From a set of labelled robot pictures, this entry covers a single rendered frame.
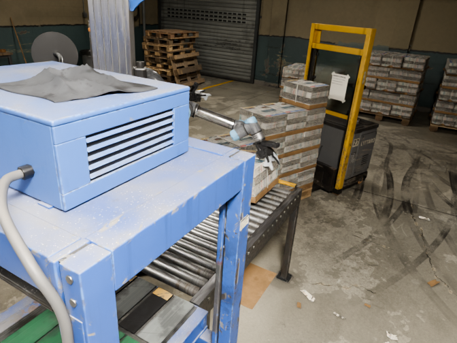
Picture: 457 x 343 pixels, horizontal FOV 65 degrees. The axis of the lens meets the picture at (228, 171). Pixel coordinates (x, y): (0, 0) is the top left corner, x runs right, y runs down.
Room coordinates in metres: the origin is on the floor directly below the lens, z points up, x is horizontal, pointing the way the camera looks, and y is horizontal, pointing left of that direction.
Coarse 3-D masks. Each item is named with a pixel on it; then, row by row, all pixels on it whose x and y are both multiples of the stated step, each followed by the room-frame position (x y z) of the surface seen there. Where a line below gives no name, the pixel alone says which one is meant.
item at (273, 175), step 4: (252, 152) 2.36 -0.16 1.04; (256, 156) 2.29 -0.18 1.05; (272, 164) 2.26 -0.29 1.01; (276, 164) 2.31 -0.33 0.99; (276, 168) 2.31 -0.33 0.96; (272, 172) 2.26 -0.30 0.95; (276, 172) 2.32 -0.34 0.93; (268, 176) 2.20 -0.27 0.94; (272, 176) 2.25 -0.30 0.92; (276, 176) 2.31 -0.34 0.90; (272, 180) 2.25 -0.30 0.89
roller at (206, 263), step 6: (174, 246) 1.56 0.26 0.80; (174, 252) 1.54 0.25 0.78; (180, 252) 1.53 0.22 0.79; (186, 252) 1.52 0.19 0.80; (192, 252) 1.52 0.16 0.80; (186, 258) 1.50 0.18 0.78; (192, 258) 1.49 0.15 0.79; (198, 258) 1.48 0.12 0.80; (204, 258) 1.48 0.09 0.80; (198, 264) 1.47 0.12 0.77; (204, 264) 1.45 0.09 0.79; (210, 264) 1.44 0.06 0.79
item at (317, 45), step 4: (312, 44) 4.34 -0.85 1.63; (316, 44) 4.29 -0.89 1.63; (320, 44) 4.25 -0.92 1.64; (324, 44) 4.21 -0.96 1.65; (328, 44) 4.20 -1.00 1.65; (316, 48) 4.29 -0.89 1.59; (320, 48) 4.25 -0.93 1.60; (324, 48) 4.20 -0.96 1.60; (328, 48) 4.16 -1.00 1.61; (332, 48) 4.13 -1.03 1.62; (336, 48) 4.09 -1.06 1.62; (340, 48) 4.05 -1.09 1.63; (344, 48) 4.01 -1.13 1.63; (348, 48) 3.98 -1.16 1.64; (352, 48) 3.94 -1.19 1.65; (356, 48) 3.92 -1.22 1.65; (344, 52) 4.01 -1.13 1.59; (348, 52) 3.97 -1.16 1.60; (352, 52) 3.93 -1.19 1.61; (356, 52) 3.90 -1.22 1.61; (360, 52) 3.86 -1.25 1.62
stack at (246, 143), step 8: (216, 136) 3.28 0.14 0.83; (224, 136) 3.30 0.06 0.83; (248, 136) 3.34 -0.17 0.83; (288, 136) 3.44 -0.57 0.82; (296, 136) 3.51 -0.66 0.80; (224, 144) 3.07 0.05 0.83; (232, 144) 3.08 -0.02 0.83; (240, 144) 3.10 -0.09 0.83; (248, 144) 3.11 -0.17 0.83; (280, 144) 3.37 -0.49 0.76; (288, 144) 3.45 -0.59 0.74; (296, 144) 3.52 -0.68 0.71; (280, 152) 3.38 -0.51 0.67; (280, 160) 3.37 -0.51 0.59; (288, 160) 3.46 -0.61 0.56; (296, 160) 3.55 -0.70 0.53; (280, 168) 3.38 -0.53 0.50; (288, 168) 3.47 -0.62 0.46; (296, 168) 3.55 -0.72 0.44; (288, 176) 3.49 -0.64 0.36; (296, 176) 3.57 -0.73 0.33; (280, 184) 3.41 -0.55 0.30
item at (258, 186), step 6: (258, 162) 2.16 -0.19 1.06; (264, 162) 2.15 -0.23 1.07; (258, 168) 2.08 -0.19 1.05; (264, 168) 2.15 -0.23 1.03; (258, 174) 2.06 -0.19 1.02; (264, 174) 2.14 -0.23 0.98; (258, 180) 2.07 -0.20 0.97; (264, 180) 2.14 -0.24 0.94; (252, 186) 2.02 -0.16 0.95; (258, 186) 2.07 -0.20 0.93; (264, 186) 2.13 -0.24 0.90; (252, 192) 2.02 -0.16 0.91; (258, 192) 2.06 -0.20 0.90
